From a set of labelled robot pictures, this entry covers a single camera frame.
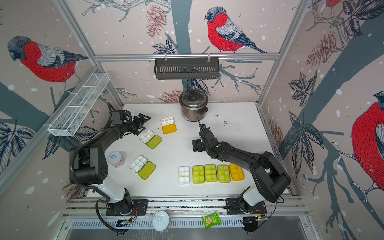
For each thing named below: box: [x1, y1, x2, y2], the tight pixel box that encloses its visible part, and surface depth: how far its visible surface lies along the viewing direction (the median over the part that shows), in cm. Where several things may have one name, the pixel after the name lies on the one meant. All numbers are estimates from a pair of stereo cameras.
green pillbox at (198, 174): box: [192, 165, 205, 184], surface depth 85 cm
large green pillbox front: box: [204, 164, 217, 183], surface depth 86 cm
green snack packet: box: [201, 211, 222, 230], surface depth 71 cm
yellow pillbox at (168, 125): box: [160, 116, 177, 135], surface depth 109 cm
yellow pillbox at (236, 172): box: [229, 163, 245, 182], surface depth 86 cm
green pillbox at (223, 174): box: [217, 164, 231, 183], surface depth 86 cm
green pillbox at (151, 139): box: [139, 129, 163, 150], surface depth 102 cm
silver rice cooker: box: [179, 89, 209, 123], surface depth 100 cm
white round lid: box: [153, 211, 170, 232], surface depth 67 cm
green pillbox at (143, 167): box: [129, 155, 157, 180], surface depth 89 cm
